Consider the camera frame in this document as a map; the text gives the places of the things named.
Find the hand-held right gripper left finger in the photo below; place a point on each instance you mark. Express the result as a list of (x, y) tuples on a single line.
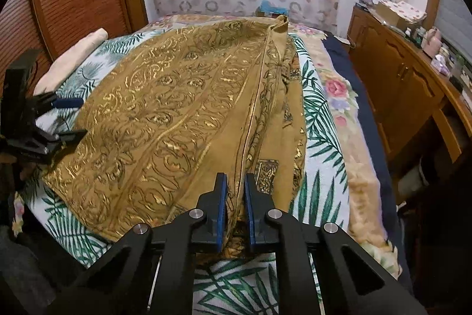
[(221, 215)]

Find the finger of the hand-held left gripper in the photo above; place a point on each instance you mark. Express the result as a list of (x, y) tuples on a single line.
[(68, 138), (68, 103)]

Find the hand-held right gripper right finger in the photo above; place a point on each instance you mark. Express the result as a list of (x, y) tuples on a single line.
[(250, 215)]

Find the golden patterned garment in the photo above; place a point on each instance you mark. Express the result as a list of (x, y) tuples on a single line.
[(166, 97)]

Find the cream pillow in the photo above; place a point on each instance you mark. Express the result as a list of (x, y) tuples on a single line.
[(73, 56)]

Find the palm leaf print sheet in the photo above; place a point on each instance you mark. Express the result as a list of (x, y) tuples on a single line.
[(320, 138)]

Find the dark grey cloth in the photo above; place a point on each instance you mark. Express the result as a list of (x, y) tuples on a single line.
[(22, 270)]

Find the navy blue bed sheet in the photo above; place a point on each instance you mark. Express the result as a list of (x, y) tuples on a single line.
[(368, 123)]

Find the floral blanket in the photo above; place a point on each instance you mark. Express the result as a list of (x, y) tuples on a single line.
[(339, 90)]

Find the white container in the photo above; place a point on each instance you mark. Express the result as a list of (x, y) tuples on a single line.
[(420, 176)]

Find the wooden sideboard cabinet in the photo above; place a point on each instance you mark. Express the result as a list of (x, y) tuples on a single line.
[(394, 79)]

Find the blue object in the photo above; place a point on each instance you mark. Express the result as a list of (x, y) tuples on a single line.
[(271, 8)]

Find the cardboard box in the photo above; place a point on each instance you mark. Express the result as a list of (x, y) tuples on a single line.
[(385, 17)]

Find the purple tissue pack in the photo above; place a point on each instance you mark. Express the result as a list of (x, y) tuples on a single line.
[(441, 64)]

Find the pink bottle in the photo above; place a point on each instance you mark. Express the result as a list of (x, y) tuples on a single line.
[(432, 40)]

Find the floral print cloth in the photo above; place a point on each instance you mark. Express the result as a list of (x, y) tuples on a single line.
[(403, 9)]

